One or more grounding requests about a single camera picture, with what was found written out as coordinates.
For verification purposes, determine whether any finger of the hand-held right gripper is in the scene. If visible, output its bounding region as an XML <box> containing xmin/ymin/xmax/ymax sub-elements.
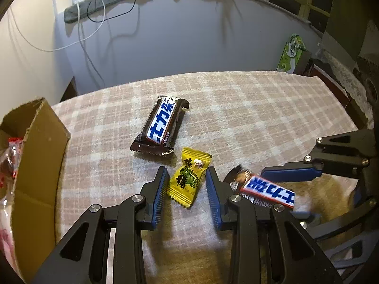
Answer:
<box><xmin>262</xmin><ymin>129</ymin><xmax>376</xmax><ymax>182</ymax></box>
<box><xmin>293</xmin><ymin>197</ymin><xmax>379</xmax><ymax>273</ymax></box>

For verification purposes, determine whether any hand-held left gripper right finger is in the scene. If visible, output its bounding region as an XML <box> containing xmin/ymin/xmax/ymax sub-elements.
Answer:
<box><xmin>206</xmin><ymin>166</ymin><xmax>344</xmax><ymax>284</ymax></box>

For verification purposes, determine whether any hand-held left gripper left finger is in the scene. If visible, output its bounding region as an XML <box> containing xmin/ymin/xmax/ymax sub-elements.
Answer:
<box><xmin>31</xmin><ymin>166</ymin><xmax>169</xmax><ymax>284</ymax></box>

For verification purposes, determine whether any brown chocolate bar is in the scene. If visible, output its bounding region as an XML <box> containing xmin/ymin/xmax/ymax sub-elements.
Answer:
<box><xmin>130</xmin><ymin>95</ymin><xmax>190</xmax><ymax>157</ymax></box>
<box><xmin>223</xmin><ymin>166</ymin><xmax>297</xmax><ymax>211</ymax></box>

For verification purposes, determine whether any yellow candy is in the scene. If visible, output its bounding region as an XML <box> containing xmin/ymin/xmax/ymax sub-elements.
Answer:
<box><xmin>166</xmin><ymin>147</ymin><xmax>212</xmax><ymax>209</ymax></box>

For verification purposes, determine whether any cardboard box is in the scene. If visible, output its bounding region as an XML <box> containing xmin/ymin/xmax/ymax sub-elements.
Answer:
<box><xmin>0</xmin><ymin>98</ymin><xmax>72</xmax><ymax>284</ymax></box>

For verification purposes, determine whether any white lace cloth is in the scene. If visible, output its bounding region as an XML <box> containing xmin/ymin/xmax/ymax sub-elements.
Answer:
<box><xmin>318</xmin><ymin>49</ymin><xmax>374</xmax><ymax>122</ymax></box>

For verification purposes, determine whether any dark cabinet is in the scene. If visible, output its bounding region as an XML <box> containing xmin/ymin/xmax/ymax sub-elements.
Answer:
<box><xmin>302</xmin><ymin>56</ymin><xmax>368</xmax><ymax>125</ymax></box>

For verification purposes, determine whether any green tissue pack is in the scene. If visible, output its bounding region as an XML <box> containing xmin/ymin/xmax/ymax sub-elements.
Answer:
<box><xmin>277</xmin><ymin>34</ymin><xmax>306</xmax><ymax>75</ymax></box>

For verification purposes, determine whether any red wrapped snack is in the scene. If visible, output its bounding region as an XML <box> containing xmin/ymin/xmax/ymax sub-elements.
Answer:
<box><xmin>7</xmin><ymin>137</ymin><xmax>25</xmax><ymax>180</ymax></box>

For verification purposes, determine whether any clear plastic bag pink print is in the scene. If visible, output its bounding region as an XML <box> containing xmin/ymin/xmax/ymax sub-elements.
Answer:
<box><xmin>0</xmin><ymin>136</ymin><xmax>19</xmax><ymax>273</ymax></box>

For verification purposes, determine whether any white cable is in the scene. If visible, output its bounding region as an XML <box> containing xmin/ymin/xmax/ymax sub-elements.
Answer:
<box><xmin>9</xmin><ymin>0</ymin><xmax>107</xmax><ymax>88</ymax></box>

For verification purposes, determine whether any black cable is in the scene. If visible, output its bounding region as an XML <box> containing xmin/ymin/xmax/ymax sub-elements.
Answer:
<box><xmin>87</xmin><ymin>0</ymin><xmax>138</xmax><ymax>23</ymax></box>

